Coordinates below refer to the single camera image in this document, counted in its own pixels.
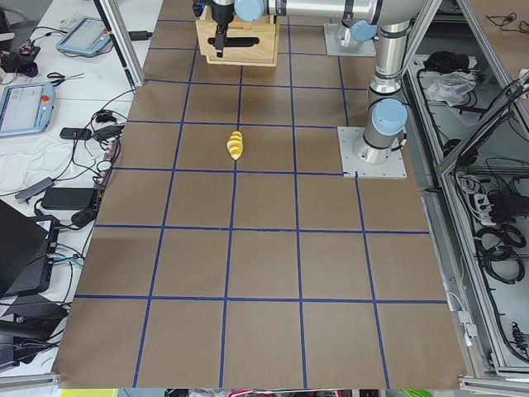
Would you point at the light wooden drawer cabinet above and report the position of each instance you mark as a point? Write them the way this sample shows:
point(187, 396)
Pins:
point(237, 39)

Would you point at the black drawer handle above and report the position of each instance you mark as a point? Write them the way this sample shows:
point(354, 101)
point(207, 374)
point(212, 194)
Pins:
point(242, 41)

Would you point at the crumpled white cloth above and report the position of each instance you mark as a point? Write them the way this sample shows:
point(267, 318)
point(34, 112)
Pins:
point(452, 88)

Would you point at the black power brick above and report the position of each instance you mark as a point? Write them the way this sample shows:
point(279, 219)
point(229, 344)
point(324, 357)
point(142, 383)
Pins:
point(61, 198)

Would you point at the striped toy bread loaf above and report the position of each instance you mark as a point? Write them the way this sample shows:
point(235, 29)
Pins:
point(235, 145)

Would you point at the blue teach pendant far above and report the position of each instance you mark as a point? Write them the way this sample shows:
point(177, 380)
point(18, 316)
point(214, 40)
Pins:
point(87, 38)

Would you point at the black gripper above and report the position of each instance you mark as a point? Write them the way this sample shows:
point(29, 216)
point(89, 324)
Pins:
point(223, 13)

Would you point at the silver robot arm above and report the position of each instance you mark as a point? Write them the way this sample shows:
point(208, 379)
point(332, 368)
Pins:
point(392, 21)
point(352, 34)

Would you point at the blue teach pendant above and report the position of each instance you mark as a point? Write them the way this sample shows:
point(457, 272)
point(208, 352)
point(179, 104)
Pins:
point(26, 108)
point(87, 38)

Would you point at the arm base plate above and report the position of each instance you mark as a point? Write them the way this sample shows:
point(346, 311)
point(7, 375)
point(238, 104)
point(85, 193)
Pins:
point(359, 160)
point(365, 50)

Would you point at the wooden drawer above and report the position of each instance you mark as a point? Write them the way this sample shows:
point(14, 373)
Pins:
point(237, 41)

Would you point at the aluminium frame post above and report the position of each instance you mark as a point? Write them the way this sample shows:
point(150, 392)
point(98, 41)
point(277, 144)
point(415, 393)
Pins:
point(113, 21)

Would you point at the blue teach pendant near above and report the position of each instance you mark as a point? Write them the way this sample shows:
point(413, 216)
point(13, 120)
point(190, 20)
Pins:
point(26, 108)

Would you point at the black laptop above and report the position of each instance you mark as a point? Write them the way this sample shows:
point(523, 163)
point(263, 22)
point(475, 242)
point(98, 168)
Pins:
point(26, 249)

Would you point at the black scissors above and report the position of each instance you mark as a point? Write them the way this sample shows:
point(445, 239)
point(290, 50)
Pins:
point(57, 78)

